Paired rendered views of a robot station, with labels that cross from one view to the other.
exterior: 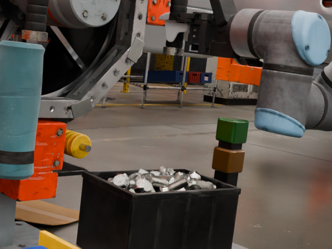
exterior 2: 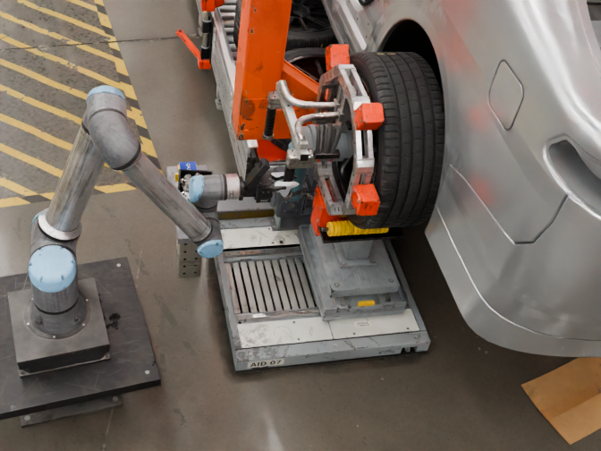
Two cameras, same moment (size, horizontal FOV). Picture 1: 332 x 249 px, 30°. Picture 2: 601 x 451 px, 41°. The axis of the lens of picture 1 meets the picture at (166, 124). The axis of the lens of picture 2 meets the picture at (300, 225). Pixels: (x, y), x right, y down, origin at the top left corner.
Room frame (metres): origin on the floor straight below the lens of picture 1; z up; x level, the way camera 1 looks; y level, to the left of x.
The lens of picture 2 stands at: (2.28, -1.89, 2.68)
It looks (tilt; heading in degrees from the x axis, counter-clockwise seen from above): 44 degrees down; 115
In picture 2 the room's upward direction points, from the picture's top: 11 degrees clockwise
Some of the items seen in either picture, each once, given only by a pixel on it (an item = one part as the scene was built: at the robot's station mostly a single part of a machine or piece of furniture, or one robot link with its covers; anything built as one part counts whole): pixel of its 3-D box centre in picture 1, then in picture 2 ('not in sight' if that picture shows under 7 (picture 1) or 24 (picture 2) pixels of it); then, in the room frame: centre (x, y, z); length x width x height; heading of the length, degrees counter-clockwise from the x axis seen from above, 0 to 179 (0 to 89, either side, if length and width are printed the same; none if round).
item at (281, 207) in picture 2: not in sight; (314, 200); (1.18, 0.55, 0.26); 0.42 x 0.18 x 0.35; 45
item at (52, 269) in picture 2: not in sight; (54, 276); (0.85, -0.69, 0.58); 0.17 x 0.15 x 0.18; 135
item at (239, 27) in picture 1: (252, 33); (232, 187); (1.18, -0.14, 0.81); 0.10 x 0.05 x 0.09; 135
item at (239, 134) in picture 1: (231, 130); not in sight; (1.03, -0.11, 0.64); 0.04 x 0.04 x 0.04; 45
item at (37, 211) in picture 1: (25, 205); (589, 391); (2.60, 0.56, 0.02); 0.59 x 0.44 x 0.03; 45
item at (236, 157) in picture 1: (228, 159); not in sight; (1.03, -0.11, 0.59); 0.04 x 0.04 x 0.04; 45
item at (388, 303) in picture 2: not in sight; (350, 268); (1.48, 0.41, 0.13); 0.50 x 0.36 x 0.10; 135
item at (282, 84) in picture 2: not in sight; (309, 87); (1.20, 0.27, 1.03); 0.19 x 0.18 x 0.11; 45
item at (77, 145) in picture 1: (52, 137); (358, 227); (1.51, 0.28, 0.51); 0.29 x 0.06 x 0.06; 45
